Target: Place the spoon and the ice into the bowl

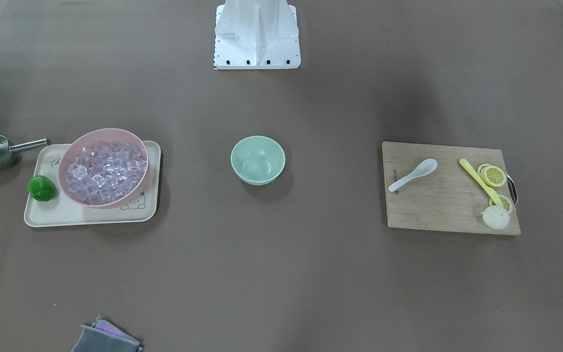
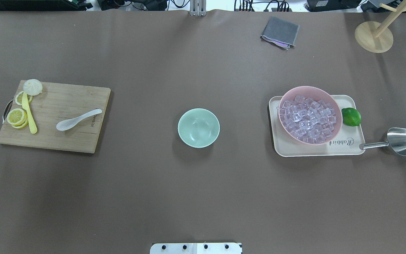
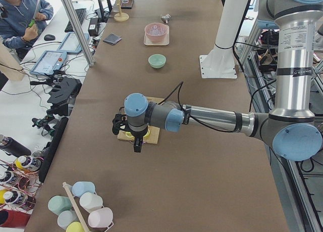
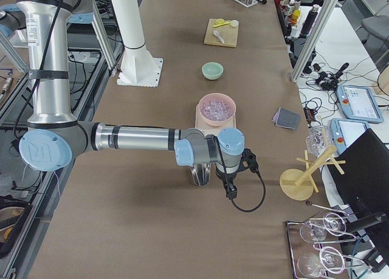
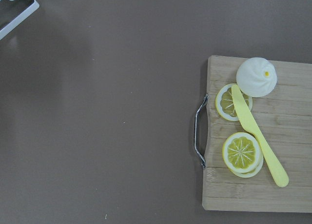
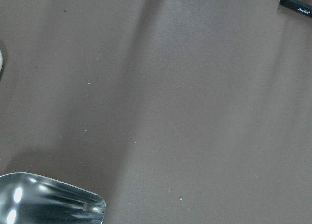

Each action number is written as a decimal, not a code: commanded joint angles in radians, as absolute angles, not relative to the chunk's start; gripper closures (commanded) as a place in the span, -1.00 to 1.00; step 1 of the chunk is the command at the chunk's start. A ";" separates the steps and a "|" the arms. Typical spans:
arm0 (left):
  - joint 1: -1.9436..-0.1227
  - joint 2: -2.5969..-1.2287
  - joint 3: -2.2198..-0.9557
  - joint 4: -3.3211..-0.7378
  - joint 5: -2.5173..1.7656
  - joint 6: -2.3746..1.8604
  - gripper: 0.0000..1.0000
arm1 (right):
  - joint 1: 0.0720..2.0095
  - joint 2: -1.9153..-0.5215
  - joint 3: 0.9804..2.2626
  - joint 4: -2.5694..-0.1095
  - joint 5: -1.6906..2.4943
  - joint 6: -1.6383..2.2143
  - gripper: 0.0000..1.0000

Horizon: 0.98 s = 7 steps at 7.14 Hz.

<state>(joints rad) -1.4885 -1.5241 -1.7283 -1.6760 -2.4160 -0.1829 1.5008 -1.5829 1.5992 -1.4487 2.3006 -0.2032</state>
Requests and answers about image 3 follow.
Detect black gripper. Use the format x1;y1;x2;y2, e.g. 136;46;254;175
128;124;147;153

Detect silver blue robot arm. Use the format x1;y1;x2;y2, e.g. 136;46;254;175
122;0;322;161

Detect mint green bowl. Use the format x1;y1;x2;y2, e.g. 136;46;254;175
148;54;166;69

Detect pink bowl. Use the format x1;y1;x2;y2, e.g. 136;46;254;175
144;22;169;42

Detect clear ice cubes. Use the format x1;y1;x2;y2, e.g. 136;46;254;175
147;25;166;36

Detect metal ice scoop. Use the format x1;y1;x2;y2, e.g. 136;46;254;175
160;14;171;24

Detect bamboo cutting board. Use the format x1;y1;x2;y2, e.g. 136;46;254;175
117;97;163;144

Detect blue plastic cup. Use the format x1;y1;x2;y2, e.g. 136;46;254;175
72;181;96;198

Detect white plastic cup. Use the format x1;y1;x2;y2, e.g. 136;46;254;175
79;192;103;213

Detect black bar on table edge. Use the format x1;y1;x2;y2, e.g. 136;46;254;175
38;117;69;183

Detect pink plastic cup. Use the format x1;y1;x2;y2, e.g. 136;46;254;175
88;207;114;228

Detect wooden cup rack rod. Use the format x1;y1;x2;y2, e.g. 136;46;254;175
62;182;90;232

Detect green plastic cup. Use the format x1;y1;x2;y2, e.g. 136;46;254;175
47;196;72;215

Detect yellow plastic cup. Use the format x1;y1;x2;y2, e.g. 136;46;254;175
66;221;84;232

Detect grey plastic cup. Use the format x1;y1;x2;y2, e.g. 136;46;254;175
57;210;79;229

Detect cream rectangular tray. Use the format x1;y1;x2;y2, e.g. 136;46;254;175
143;27;170;47

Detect yellow paint bottle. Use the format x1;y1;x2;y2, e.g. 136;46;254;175
15;156;42;172

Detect grey purple folded cloth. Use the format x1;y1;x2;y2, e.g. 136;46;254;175
103;33;122;45

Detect blue teach pendant far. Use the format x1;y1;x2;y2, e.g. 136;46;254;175
57;32;82;54

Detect blue teach pendant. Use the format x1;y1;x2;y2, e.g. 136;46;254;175
57;32;82;54
29;50;67;76

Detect blue teach pendant near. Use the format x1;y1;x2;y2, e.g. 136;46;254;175
29;50;67;76

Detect black power adapter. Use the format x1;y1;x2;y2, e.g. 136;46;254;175
88;18;99;36

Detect black thermos bottle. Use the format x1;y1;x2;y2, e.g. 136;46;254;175
1;134;31;157

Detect wooden mug tree stand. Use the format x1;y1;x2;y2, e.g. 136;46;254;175
114;0;129;22

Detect black computer mouse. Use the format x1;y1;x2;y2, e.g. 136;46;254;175
43;34;56;41

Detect dark wooden tray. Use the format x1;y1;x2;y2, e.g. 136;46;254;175
121;0;134;9

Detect black keyboard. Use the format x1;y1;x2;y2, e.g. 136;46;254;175
64;8;87;33

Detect red container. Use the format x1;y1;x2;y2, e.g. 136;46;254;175
1;209;31;229

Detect person in blue hoodie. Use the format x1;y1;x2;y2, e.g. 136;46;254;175
1;0;53;50

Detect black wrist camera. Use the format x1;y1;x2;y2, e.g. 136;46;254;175
112;113;129;135

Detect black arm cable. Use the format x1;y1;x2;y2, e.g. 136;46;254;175
161;81;238;133

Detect aluminium frame post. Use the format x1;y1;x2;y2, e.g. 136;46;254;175
61;0;94;67

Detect white camera post base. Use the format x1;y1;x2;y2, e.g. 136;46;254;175
199;0;251;79

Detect copper wire bottle rack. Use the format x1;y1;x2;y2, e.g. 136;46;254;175
1;156;43;212

